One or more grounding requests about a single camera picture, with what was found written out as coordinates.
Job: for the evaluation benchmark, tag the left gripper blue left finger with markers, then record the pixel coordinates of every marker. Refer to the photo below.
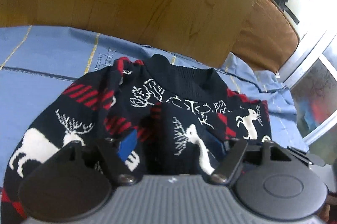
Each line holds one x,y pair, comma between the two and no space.
127,145

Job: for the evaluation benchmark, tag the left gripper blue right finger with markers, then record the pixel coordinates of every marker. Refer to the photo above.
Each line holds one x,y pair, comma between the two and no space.
215,146

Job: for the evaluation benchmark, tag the navy red reindeer sweater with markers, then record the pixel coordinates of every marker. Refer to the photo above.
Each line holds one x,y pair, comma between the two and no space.
171,107

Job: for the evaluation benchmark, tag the white framed window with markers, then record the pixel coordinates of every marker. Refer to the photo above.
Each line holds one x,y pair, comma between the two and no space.
310,73

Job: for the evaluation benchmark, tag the brown cushion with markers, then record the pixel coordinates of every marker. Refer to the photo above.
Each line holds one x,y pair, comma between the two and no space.
266,39

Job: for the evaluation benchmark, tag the blue bed sheet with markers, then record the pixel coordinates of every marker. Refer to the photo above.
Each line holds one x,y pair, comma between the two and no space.
39,62

